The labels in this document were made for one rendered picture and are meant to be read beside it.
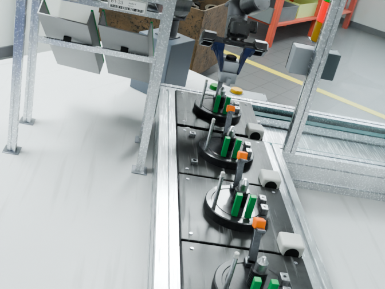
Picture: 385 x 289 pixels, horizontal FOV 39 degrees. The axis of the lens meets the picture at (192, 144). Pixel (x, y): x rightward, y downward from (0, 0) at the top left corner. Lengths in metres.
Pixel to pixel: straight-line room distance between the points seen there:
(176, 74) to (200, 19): 2.31
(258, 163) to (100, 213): 0.41
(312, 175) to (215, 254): 0.59
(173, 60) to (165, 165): 0.61
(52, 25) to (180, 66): 0.57
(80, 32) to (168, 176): 0.45
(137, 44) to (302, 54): 0.42
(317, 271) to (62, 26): 0.85
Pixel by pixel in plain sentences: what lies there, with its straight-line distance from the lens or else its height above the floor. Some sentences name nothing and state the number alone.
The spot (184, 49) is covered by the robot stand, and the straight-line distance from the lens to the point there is 1.87.
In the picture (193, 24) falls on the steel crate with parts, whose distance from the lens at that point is 4.20.
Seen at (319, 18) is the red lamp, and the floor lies 1.32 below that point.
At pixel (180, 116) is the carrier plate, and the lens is 1.52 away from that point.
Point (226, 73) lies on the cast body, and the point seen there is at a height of 1.10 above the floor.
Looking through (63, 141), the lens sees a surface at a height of 0.86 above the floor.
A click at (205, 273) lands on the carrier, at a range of 0.98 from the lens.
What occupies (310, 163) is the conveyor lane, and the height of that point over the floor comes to 0.94.
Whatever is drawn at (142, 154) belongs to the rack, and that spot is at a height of 0.91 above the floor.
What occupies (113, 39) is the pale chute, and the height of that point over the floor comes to 1.14.
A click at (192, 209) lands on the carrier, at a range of 1.13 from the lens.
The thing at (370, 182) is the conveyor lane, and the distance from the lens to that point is 1.61.
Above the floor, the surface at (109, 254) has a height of 0.86.
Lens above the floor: 1.59
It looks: 27 degrees down
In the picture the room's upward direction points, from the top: 13 degrees clockwise
